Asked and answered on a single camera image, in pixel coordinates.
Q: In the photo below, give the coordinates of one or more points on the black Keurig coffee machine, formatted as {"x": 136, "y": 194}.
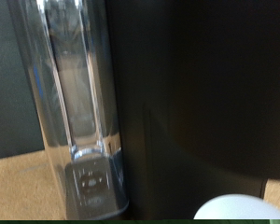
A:
{"x": 193, "y": 93}

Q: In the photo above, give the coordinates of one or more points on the white mug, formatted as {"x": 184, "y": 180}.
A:
{"x": 239, "y": 208}

